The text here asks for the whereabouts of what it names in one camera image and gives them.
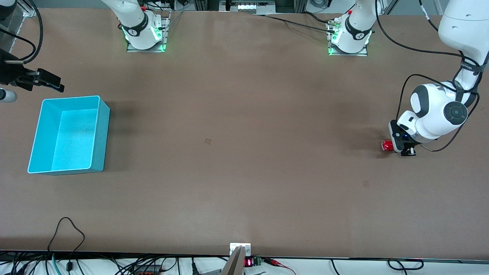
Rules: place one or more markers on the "red beetle toy car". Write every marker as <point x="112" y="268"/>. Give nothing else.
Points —
<point x="386" y="146"/>

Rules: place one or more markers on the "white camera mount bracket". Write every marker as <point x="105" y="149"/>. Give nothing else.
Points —
<point x="235" y="246"/>

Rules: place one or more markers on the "red LED display module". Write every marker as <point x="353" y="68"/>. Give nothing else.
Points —
<point x="248" y="262"/>

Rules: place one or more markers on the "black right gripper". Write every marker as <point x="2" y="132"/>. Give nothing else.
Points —
<point x="8" y="72"/>

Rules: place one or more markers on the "rack device with white light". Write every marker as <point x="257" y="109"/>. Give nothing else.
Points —
<point x="250" y="6"/>

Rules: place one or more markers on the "blue plastic box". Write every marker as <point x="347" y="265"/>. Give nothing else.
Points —
<point x="72" y="133"/>

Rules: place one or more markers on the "black orange power strip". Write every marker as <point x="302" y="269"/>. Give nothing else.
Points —
<point x="147" y="270"/>

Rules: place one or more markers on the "aluminium frame bracket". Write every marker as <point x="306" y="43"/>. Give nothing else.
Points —
<point x="29" y="10"/>

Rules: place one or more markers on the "grey camera mount bar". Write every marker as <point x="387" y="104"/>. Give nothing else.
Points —
<point x="233" y="265"/>

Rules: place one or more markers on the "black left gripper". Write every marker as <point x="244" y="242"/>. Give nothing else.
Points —
<point x="410" y="151"/>

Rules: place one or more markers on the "green terminal block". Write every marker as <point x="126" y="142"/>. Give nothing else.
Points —
<point x="257" y="261"/>

